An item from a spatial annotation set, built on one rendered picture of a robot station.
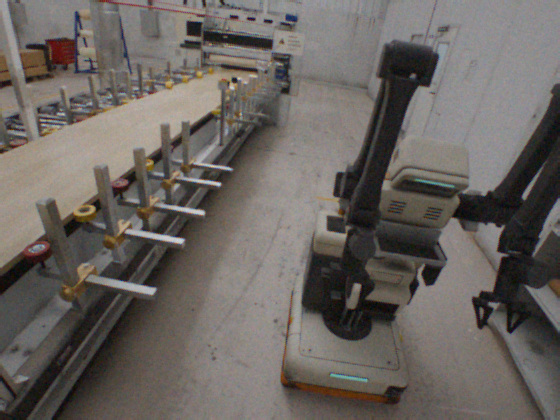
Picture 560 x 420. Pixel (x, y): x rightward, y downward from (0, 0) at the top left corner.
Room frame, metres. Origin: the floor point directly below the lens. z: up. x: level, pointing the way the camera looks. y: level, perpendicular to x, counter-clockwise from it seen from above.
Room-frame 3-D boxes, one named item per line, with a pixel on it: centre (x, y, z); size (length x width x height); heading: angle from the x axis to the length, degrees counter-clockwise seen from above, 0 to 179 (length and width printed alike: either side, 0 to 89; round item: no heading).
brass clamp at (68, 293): (0.65, 0.66, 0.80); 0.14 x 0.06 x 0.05; 178
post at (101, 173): (0.88, 0.65, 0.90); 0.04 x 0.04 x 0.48; 88
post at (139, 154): (1.13, 0.64, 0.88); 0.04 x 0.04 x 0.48; 88
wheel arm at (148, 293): (0.67, 0.60, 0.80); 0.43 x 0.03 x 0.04; 88
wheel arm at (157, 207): (1.17, 0.59, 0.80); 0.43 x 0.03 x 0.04; 88
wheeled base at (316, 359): (1.13, -0.43, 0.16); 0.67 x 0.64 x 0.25; 178
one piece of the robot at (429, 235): (0.84, -0.42, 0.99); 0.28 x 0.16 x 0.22; 88
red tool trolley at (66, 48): (8.65, 7.02, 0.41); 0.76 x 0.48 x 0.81; 5
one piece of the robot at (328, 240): (1.22, -0.44, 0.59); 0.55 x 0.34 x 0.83; 88
